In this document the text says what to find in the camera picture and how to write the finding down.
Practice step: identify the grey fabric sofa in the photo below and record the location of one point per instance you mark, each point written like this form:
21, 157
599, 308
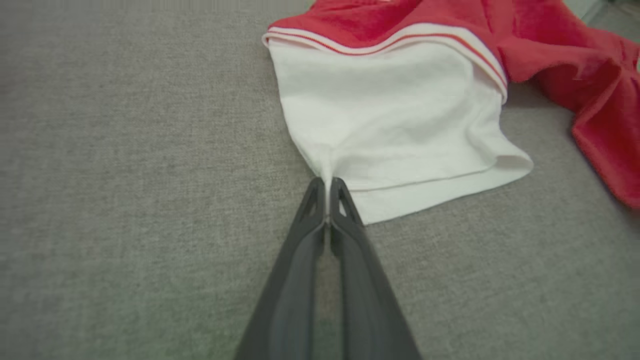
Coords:
125, 200

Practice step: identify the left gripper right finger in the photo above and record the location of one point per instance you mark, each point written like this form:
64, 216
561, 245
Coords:
370, 320

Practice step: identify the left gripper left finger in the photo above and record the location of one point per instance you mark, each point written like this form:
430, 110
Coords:
285, 310

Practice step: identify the red and white T-shirt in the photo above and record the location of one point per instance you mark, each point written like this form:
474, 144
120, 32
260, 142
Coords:
390, 110

